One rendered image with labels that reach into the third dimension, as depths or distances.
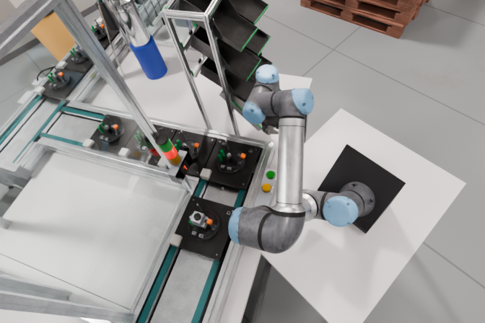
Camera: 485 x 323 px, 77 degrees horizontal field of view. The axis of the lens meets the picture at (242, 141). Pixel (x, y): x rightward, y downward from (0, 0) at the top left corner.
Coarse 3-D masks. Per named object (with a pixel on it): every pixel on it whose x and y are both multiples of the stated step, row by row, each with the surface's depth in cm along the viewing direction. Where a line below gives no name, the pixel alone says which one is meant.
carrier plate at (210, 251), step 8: (192, 200) 143; (200, 200) 143; (208, 200) 142; (192, 208) 141; (208, 208) 140; (216, 208) 140; (224, 208) 139; (232, 208) 139; (184, 216) 140; (224, 216) 137; (184, 224) 138; (224, 224) 135; (176, 232) 136; (184, 232) 136; (224, 232) 133; (184, 240) 134; (192, 240) 133; (216, 240) 132; (224, 240) 131; (184, 248) 132; (192, 248) 131; (200, 248) 131; (208, 248) 130; (216, 248) 130; (224, 248) 131; (208, 256) 128; (216, 256) 128
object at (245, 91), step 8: (208, 64) 144; (200, 72) 141; (208, 72) 137; (216, 72) 144; (224, 72) 145; (216, 80) 139; (232, 80) 144; (240, 80) 145; (248, 80) 147; (232, 88) 143; (240, 88) 144; (248, 88) 145; (240, 96) 140; (248, 96) 143
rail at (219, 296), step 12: (264, 144) 156; (264, 156) 153; (264, 168) 149; (252, 180) 146; (252, 192) 144; (252, 204) 139; (228, 252) 129; (240, 252) 134; (228, 264) 127; (228, 276) 124; (216, 288) 122; (228, 288) 126; (216, 300) 120; (216, 312) 117
